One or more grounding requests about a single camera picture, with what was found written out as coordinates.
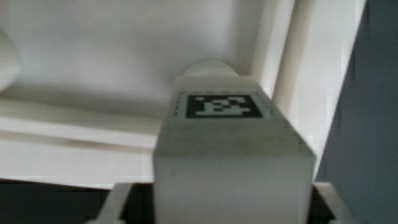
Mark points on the white table leg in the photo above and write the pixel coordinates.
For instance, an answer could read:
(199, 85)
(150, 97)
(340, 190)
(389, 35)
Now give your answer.
(233, 161)

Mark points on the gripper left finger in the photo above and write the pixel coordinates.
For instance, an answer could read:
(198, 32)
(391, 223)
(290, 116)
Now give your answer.
(128, 207)

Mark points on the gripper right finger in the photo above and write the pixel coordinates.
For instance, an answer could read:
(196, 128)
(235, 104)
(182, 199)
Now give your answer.
(329, 211)

